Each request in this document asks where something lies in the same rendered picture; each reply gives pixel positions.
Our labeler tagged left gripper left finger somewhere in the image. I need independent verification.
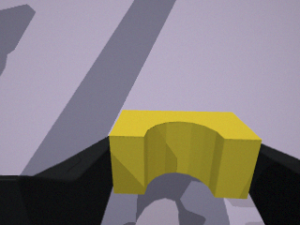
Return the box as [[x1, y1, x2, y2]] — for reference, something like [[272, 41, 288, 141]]
[[0, 136, 113, 225]]

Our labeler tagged yellow arch block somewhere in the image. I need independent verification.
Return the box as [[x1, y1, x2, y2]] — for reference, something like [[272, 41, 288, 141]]
[[109, 110, 262, 199]]

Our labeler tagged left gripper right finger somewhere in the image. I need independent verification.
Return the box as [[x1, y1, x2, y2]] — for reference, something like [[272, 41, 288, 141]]
[[248, 143, 300, 225]]

